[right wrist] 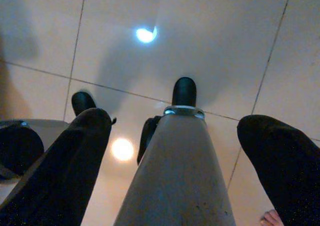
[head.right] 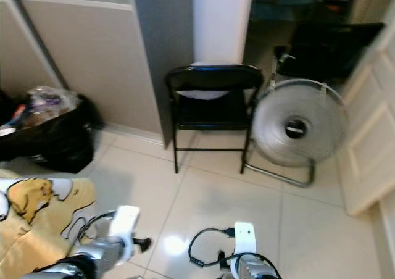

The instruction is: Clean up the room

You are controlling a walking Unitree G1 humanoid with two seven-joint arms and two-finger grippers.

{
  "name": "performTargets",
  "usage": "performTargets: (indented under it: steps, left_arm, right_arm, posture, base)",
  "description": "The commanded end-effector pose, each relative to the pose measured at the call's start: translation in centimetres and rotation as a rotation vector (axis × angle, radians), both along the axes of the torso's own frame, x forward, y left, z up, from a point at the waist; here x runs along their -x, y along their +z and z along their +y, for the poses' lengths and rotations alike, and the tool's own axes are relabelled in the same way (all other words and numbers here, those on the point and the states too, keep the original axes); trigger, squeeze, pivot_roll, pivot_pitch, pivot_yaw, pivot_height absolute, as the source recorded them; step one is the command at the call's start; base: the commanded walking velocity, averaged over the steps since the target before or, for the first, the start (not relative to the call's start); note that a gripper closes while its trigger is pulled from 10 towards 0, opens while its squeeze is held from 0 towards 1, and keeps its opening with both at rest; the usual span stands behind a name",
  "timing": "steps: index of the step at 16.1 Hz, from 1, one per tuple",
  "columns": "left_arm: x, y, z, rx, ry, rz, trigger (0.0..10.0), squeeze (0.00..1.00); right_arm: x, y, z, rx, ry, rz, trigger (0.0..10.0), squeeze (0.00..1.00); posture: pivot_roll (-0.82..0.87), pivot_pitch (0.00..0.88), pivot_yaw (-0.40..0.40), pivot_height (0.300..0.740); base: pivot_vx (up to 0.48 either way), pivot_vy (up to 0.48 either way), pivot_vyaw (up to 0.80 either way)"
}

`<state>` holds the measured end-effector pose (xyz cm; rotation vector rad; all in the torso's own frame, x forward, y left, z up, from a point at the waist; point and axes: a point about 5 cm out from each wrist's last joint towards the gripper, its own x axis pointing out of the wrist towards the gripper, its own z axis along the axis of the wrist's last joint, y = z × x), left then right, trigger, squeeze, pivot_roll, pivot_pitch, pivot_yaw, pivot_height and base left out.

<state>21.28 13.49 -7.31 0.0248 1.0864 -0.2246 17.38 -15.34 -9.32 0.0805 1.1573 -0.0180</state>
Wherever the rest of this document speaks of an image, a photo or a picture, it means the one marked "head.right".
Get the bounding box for yellow cartoon egg blanket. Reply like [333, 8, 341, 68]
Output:
[0, 177, 97, 279]

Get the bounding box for grey round floor fan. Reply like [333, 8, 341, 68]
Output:
[241, 79, 350, 188]

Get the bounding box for black folding chair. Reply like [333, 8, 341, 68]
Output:
[164, 64, 265, 174]

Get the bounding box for sliding wardrobe doors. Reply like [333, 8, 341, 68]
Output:
[0, 0, 195, 149]

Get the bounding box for white panelled door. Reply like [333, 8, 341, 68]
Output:
[338, 21, 395, 217]

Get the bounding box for white cylindrical column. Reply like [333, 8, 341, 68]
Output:
[191, 0, 254, 101]

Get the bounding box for black desk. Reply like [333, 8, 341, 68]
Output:
[273, 22, 385, 83]

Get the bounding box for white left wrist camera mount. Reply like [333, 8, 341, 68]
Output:
[108, 205, 141, 259]

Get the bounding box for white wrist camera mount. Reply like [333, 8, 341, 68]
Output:
[108, 205, 141, 259]
[233, 222, 258, 258]

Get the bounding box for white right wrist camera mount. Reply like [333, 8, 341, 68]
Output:
[233, 222, 258, 258]

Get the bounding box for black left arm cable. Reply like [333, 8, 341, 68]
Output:
[83, 210, 117, 243]

